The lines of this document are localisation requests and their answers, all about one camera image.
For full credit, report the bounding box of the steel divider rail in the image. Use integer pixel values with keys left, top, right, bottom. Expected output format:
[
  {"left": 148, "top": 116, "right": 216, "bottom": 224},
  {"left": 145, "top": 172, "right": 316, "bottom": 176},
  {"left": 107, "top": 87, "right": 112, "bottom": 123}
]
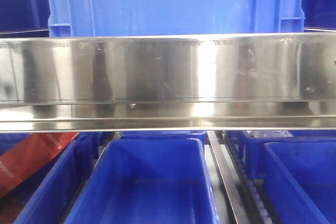
[{"left": 207, "top": 131, "right": 250, "bottom": 223}]

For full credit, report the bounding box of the red packet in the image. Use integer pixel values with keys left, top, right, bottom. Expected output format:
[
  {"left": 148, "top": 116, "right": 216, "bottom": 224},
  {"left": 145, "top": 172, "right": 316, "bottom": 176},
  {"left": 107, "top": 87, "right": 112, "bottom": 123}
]
[{"left": 1, "top": 132, "right": 79, "bottom": 197}]

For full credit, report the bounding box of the blue bin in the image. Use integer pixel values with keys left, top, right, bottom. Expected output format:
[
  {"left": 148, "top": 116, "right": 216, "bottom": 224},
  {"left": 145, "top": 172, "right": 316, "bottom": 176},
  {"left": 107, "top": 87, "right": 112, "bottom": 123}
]
[
  {"left": 65, "top": 139, "right": 220, "bottom": 223},
  {"left": 263, "top": 141, "right": 336, "bottom": 224},
  {"left": 1, "top": 132, "right": 108, "bottom": 223}
]

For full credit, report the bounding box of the blue right lower bin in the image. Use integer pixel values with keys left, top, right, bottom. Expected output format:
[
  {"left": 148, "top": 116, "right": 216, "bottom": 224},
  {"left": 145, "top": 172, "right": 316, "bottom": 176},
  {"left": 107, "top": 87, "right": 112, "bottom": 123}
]
[{"left": 263, "top": 141, "right": 336, "bottom": 224}]

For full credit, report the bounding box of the blue centre lower bin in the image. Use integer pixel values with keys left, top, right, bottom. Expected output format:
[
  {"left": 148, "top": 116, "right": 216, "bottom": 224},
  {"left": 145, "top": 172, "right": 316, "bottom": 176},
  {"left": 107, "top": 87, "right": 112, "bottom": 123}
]
[{"left": 65, "top": 139, "right": 220, "bottom": 223}]

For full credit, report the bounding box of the blue left lower bin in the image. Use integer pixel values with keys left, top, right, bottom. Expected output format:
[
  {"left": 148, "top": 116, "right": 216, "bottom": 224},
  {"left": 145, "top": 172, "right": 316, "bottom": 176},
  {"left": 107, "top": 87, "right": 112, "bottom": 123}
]
[{"left": 1, "top": 132, "right": 108, "bottom": 223}]

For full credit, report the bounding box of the stainless steel shelf rack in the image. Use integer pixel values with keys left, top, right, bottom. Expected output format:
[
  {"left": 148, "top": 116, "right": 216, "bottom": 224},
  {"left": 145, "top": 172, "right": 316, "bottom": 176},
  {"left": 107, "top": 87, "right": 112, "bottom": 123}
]
[{"left": 1, "top": 31, "right": 335, "bottom": 132}]

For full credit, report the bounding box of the large blue upper crate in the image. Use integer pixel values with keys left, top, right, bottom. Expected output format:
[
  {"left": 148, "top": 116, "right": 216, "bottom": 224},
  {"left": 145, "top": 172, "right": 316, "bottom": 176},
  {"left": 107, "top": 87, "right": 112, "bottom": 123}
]
[{"left": 48, "top": 0, "right": 304, "bottom": 37}]

